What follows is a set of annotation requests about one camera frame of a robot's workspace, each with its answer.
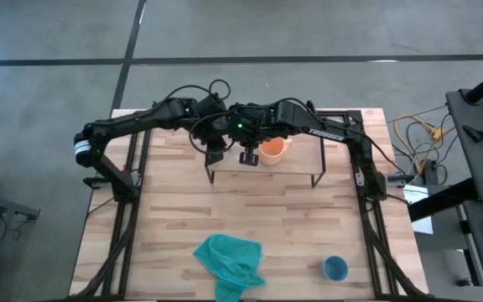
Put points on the black diagonal desk beam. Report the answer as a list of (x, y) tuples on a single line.
[(443, 201)]

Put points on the teal knitted cloth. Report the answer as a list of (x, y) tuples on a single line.
[(229, 260)]

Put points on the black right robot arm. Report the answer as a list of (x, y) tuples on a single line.
[(300, 121)]

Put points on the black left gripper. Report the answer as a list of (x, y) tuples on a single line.
[(210, 119)]

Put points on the blue cup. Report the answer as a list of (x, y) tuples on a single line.
[(335, 268)]

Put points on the white paper sheet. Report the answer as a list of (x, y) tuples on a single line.
[(417, 195)]

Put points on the grey power strip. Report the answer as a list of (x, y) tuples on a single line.
[(434, 172)]

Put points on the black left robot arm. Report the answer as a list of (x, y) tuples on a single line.
[(132, 119)]

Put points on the black aluminium table frame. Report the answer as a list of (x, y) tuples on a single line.
[(126, 235)]

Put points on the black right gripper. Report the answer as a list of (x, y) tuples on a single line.
[(252, 121)]

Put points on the orange ceramic mug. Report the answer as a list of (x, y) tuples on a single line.
[(273, 153)]

